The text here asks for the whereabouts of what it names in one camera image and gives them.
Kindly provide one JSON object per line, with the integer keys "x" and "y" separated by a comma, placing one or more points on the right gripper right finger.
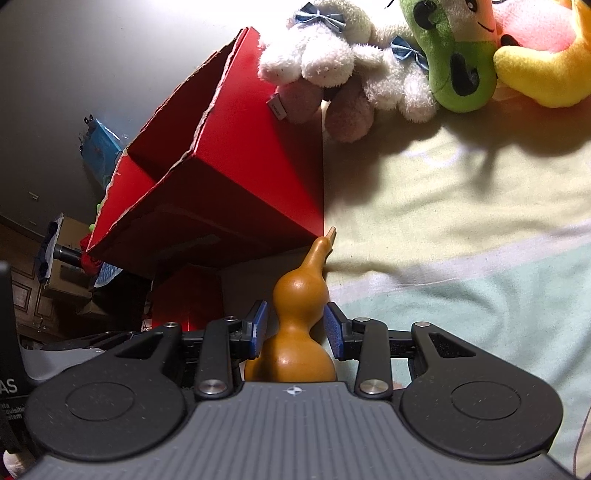
{"x": 372, "y": 344}

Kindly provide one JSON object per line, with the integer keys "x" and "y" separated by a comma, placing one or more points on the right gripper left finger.
{"x": 212, "y": 357}

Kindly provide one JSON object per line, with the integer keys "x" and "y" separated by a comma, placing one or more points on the brown wooden gourd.
{"x": 299, "y": 297}

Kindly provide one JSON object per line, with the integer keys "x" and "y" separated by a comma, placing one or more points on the blue patterned cloth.
{"x": 106, "y": 274}

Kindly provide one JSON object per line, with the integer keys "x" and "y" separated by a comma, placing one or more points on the red cardboard box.
{"x": 214, "y": 177}

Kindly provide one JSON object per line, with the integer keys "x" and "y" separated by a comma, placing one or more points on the wooden cabinet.
{"x": 49, "y": 310}

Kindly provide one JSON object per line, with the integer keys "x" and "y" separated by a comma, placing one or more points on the blue gift bag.
{"x": 100, "y": 149}

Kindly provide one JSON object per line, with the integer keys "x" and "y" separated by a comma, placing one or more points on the white fluffy plush toy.
{"x": 350, "y": 59}

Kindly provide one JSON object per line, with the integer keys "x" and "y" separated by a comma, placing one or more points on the green and yellow plush toy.
{"x": 540, "y": 49}

